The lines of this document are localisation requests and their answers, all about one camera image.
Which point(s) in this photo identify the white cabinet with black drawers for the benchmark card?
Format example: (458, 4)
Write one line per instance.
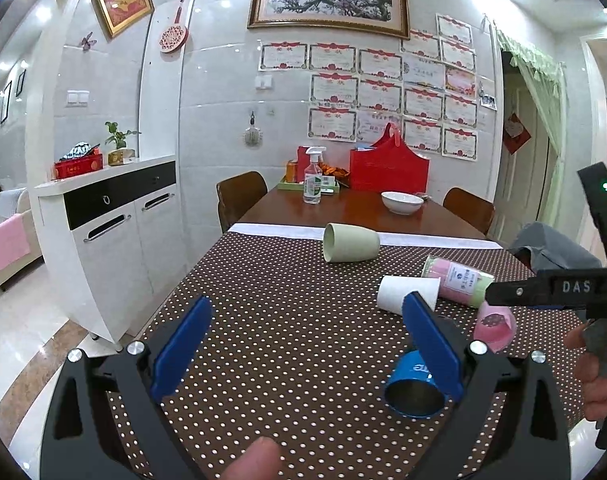
(113, 250)

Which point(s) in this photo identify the white bowl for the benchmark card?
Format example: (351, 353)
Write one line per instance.
(402, 202)

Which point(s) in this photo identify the pink blanket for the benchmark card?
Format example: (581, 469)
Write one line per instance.
(5, 245)

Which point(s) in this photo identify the white wall switch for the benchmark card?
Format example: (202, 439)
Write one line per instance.
(264, 82)

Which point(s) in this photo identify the patterned cloth bundle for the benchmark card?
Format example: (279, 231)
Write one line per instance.
(81, 150)

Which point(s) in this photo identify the brown wooden chair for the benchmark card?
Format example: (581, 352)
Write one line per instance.
(471, 207)
(241, 195)

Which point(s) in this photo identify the red gift bag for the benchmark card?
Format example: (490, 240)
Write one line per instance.
(388, 170)

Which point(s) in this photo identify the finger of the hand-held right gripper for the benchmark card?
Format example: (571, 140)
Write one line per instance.
(533, 290)

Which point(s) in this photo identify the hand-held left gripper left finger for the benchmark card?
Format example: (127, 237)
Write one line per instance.
(182, 347)

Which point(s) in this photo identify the butterfly wall decoration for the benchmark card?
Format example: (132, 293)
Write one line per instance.
(88, 41)

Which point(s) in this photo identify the green tray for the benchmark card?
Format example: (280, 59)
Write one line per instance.
(288, 185)

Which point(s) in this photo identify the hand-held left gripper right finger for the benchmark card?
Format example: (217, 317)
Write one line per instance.
(431, 345)

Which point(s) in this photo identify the double light switch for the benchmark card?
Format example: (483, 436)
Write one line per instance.
(77, 98)

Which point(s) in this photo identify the orange snack packet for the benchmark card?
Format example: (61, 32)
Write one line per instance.
(336, 169)

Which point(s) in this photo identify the grey jacket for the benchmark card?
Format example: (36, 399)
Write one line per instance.
(553, 247)

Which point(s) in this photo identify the beige sofa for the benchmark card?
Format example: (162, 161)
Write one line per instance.
(8, 205)

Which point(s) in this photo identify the red tissue box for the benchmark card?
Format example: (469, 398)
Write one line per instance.
(78, 167)

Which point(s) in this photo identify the blue metal cup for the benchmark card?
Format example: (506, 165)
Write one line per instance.
(408, 387)

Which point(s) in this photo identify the wooden dining table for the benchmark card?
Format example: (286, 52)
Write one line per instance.
(353, 210)

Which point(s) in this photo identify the black wall picture frame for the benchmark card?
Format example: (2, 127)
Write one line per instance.
(19, 83)
(5, 107)

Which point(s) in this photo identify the group of wall certificates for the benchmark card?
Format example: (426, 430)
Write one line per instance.
(383, 95)

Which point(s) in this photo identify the red door decoration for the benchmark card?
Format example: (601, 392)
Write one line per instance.
(515, 134)

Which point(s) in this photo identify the small wall photos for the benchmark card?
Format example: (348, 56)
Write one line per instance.
(488, 102)

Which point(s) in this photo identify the small green and white box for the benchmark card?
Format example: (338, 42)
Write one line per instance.
(329, 182)

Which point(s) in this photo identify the white door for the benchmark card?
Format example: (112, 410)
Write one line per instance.
(521, 185)

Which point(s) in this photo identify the white paper cup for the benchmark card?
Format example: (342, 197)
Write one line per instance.
(398, 292)

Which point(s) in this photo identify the pale green cup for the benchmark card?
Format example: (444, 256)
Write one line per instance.
(351, 244)

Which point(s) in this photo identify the brown polka dot tablecloth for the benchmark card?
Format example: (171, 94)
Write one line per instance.
(293, 320)

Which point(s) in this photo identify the pale green door curtain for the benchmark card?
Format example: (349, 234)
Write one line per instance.
(546, 90)

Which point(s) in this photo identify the round red wall ornament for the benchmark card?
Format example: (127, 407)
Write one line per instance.
(173, 37)

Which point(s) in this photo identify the small pink cup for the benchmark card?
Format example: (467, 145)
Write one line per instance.
(491, 330)

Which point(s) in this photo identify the hanging round brush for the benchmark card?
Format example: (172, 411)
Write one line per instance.
(252, 135)

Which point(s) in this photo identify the person's left hand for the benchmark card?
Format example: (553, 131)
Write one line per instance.
(253, 462)

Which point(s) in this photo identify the potted green plant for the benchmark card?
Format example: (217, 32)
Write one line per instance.
(117, 145)

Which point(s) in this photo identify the pink and green labelled cup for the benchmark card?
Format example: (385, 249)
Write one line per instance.
(453, 282)

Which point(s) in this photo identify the clear spray bottle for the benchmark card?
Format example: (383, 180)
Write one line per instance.
(312, 185)

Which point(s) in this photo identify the person's right hand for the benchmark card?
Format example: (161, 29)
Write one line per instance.
(594, 395)

